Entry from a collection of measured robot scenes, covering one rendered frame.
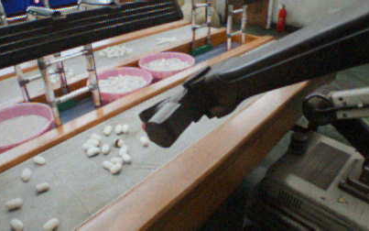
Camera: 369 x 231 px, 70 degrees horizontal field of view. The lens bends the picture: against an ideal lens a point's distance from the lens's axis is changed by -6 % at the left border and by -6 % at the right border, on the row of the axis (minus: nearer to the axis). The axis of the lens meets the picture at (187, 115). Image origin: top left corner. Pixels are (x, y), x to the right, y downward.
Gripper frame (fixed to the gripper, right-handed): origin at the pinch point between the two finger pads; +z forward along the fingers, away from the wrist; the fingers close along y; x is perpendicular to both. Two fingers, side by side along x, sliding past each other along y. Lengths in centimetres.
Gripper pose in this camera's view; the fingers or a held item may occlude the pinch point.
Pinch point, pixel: (145, 127)
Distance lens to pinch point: 66.4
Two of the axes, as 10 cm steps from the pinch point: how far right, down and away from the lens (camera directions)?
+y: -6.5, 3.8, -6.6
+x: 4.9, 8.7, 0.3
